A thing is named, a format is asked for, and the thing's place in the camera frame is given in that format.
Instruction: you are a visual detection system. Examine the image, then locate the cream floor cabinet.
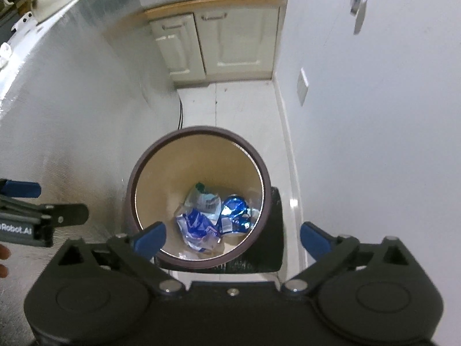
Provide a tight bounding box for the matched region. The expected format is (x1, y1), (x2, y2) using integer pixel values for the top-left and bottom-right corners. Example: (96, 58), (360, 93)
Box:
(146, 0), (289, 87)

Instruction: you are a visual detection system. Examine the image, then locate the person's left hand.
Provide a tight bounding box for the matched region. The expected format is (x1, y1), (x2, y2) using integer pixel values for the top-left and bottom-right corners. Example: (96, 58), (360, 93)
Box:
(0, 244), (11, 279)

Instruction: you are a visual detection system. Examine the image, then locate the crushed clear plastic bottle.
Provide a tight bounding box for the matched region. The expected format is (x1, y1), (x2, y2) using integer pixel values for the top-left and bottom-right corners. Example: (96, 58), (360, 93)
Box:
(184, 183), (224, 224)

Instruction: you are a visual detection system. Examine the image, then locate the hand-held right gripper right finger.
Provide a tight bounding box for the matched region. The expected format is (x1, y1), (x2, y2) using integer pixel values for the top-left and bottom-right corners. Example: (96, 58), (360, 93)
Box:
(281, 222), (417, 296)

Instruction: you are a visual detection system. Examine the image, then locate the white wall socket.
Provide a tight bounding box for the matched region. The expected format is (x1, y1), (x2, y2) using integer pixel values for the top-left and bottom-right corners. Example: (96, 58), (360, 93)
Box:
(297, 68), (309, 107)

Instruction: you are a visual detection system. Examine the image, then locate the beige waste bin brown rim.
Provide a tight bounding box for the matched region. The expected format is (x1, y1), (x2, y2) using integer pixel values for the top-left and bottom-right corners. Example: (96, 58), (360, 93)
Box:
(126, 125), (271, 270)

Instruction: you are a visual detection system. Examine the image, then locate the blue plastic wrapper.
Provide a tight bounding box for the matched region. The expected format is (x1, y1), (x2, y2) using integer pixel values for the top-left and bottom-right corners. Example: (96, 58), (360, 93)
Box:
(176, 207), (224, 253)

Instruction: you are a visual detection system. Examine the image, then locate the blue drink can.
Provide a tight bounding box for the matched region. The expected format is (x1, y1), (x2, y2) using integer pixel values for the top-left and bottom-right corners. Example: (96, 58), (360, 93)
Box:
(220, 195), (253, 236)

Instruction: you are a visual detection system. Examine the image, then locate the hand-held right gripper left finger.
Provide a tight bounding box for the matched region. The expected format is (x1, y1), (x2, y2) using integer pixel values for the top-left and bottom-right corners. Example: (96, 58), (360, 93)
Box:
(53, 221), (186, 296)

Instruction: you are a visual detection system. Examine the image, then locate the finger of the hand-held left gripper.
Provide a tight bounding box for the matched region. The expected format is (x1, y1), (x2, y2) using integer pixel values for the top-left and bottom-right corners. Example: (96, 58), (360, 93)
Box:
(36, 204), (89, 226)
(0, 178), (41, 212)

